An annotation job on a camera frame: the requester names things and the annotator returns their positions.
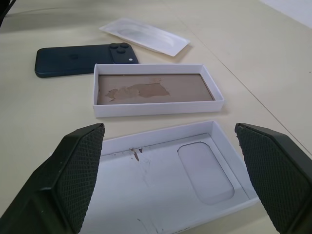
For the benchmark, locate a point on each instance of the dark blue smartphone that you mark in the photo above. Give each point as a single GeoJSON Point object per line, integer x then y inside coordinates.
{"type": "Point", "coordinates": [73, 59]}

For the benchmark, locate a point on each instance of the white box lid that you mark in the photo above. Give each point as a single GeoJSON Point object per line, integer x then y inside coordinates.
{"type": "Point", "coordinates": [156, 185]}

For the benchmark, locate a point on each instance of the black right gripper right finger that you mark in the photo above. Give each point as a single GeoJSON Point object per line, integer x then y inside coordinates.
{"type": "Point", "coordinates": [280, 175]}

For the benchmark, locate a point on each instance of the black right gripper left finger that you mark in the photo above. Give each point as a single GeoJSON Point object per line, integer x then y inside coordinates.
{"type": "Point", "coordinates": [56, 180]}

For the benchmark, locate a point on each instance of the white box base brown inside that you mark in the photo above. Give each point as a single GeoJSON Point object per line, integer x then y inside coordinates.
{"type": "Point", "coordinates": [156, 91]}

